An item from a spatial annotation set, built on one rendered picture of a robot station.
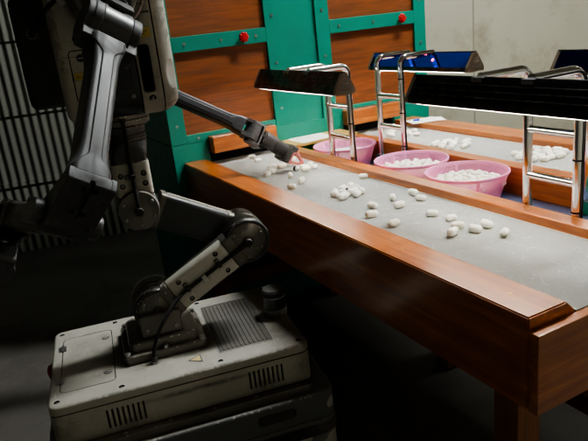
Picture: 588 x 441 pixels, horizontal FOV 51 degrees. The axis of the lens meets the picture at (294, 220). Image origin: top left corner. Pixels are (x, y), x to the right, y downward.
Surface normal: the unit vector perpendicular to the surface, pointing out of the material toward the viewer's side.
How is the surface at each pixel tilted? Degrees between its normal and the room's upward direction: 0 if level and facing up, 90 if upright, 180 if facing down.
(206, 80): 90
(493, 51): 90
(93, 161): 56
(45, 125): 90
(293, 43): 90
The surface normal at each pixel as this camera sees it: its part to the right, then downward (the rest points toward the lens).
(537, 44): 0.31, 0.26
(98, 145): 0.63, -0.45
